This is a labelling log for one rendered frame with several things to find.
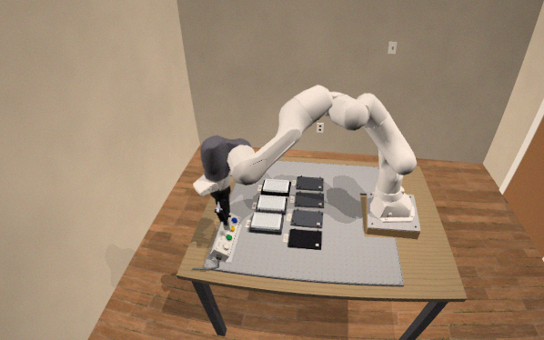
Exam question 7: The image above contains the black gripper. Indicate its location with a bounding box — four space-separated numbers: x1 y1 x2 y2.
211 186 232 231

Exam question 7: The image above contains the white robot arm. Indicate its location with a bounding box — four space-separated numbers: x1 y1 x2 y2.
193 85 417 223

